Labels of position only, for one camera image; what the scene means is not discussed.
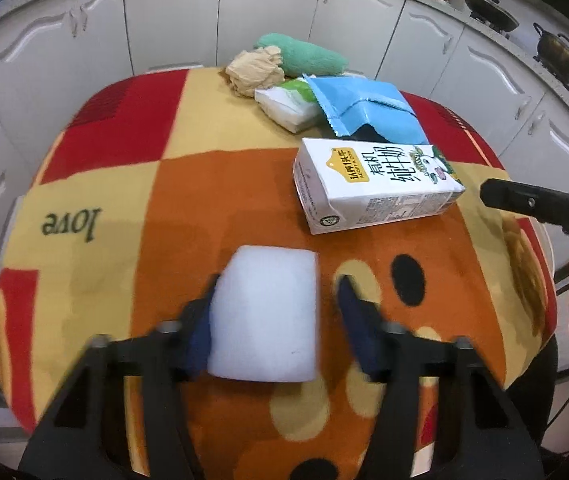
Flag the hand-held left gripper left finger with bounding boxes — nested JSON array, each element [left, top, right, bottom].
[[19, 272, 225, 480]]

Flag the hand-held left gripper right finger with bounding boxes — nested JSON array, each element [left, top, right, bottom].
[[335, 275, 545, 480]]

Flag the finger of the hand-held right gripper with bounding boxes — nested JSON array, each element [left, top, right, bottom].
[[479, 178, 569, 235]]

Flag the white foam block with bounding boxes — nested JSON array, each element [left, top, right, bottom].
[[207, 245, 321, 383]]

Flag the white milk carton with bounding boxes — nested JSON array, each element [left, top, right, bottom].
[[293, 137, 466, 235]]

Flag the blue plastic packet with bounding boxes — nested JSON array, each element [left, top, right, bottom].
[[302, 74, 428, 145]]

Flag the white tissue pack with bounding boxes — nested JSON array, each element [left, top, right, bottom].
[[254, 79, 323, 133]]

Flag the green towel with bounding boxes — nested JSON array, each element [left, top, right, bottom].
[[256, 32, 350, 78]]

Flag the beige cloth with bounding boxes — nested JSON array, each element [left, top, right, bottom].
[[225, 46, 286, 98]]

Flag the brass stockpot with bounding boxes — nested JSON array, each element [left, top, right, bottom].
[[532, 22, 569, 86]]

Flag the printed checked blanket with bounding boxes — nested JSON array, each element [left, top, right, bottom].
[[0, 67, 558, 480]]

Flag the gas stove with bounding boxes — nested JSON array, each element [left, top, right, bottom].
[[465, 10, 569, 93]]

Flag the black wok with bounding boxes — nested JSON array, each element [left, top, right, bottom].
[[435, 0, 520, 31]]

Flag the white base cabinets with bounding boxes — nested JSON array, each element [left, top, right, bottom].
[[0, 0, 569, 311]]

